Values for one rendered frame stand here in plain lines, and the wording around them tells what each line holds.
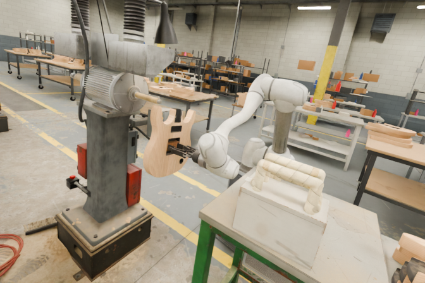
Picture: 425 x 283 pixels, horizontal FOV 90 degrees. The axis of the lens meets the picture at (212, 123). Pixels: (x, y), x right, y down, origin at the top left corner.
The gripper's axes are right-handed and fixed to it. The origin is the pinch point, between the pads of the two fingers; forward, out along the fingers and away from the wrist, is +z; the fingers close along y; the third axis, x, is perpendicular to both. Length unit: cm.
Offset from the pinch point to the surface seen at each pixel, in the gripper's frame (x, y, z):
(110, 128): -0.9, -10.1, 46.5
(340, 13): 320, 650, 8
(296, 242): -4, -24, -75
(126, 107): 16.1, -11.8, 30.9
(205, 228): -18, -23, -43
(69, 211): -72, -17, 74
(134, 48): 48, -26, 10
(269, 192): 6, -22, -63
